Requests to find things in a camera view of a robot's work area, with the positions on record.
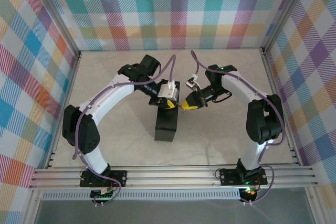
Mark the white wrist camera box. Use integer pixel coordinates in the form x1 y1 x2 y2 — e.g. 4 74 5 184
157 79 181 101
185 75 200 90

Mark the aluminium side rail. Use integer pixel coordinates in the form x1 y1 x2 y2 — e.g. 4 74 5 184
261 47 300 167
46 50 82 169

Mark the aluminium frame rail with slots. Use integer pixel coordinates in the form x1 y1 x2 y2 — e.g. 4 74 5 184
28 165 320 190

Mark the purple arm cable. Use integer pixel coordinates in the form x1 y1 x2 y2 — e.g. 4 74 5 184
72 55 177 207
190 50 287 206

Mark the slotted grey cable tray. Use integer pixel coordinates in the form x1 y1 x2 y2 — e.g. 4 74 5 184
41 190 242 201

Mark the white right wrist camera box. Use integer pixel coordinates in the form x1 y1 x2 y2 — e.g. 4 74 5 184
185 75 200 90

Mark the aluminium frame post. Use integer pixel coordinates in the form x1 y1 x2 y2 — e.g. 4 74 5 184
25 0 81 57
261 0 315 53

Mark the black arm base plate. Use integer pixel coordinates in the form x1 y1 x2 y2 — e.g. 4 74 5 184
219 168 268 187
79 169 128 188

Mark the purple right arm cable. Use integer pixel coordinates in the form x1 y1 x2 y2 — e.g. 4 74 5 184
190 50 287 206

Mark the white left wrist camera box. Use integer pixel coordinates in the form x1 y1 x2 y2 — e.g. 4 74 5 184
157 79 181 101

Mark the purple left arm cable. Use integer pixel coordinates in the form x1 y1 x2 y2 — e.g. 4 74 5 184
72 55 177 207

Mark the small control circuit board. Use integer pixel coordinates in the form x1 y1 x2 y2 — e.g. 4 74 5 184
239 186 260 199
90 187 118 200

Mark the black box starry night print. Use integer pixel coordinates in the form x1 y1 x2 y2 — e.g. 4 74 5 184
154 79 181 142

